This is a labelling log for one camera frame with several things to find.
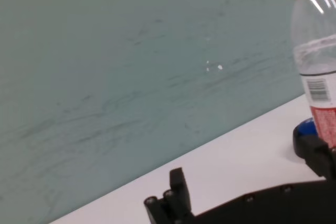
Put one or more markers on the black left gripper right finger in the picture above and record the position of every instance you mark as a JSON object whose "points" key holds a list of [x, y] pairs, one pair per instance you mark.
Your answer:
{"points": [[321, 159]]}

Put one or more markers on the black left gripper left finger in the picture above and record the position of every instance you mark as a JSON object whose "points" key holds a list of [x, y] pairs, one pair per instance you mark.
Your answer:
{"points": [[179, 190]]}

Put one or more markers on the blue button with black base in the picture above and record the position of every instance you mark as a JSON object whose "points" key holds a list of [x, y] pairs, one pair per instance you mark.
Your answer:
{"points": [[305, 129]]}

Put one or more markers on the clear red-capped water bottle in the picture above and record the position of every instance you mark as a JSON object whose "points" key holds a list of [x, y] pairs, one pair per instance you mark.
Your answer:
{"points": [[315, 56]]}

